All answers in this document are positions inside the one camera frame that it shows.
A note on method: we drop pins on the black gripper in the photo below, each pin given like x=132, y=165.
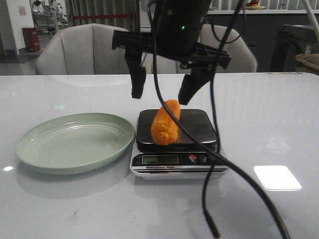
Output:
x=175, y=42

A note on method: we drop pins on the orange corn cob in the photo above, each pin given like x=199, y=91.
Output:
x=164, y=130

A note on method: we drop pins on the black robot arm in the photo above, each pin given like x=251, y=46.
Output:
x=189, y=12

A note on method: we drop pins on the red barrier bar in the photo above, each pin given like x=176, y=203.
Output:
x=111, y=16

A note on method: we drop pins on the right grey upholstered chair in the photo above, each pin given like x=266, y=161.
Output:
x=242, y=59

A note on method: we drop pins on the grey upholstered chair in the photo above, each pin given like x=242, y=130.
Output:
x=82, y=50
x=242, y=59

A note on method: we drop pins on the left grey upholstered chair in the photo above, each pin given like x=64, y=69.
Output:
x=82, y=50

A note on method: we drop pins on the digital kitchen scale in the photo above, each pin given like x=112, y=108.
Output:
x=179, y=160

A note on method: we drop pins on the fruit plate on counter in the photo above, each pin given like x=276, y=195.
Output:
x=254, y=5

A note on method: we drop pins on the dark grey counter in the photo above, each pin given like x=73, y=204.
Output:
x=260, y=33

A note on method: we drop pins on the light green plate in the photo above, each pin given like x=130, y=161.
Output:
x=76, y=143

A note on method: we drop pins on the dark appliance at right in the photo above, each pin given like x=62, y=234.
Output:
x=291, y=41

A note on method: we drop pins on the red bin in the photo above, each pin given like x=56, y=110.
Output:
x=31, y=39

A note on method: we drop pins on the beige cushion at right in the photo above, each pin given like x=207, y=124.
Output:
x=308, y=63

